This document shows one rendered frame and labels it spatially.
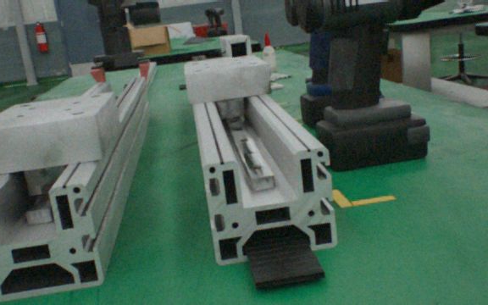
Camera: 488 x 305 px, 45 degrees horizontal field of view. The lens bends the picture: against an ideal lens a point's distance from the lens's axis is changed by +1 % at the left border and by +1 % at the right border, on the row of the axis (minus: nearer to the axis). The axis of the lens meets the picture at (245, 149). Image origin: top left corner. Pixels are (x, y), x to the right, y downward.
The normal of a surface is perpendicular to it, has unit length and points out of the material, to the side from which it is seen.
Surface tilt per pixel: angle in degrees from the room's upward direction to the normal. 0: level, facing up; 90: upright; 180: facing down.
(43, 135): 90
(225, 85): 90
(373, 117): 90
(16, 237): 0
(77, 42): 90
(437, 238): 0
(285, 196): 0
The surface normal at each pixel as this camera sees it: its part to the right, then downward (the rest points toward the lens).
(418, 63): 0.11, 0.22
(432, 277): -0.12, -0.96
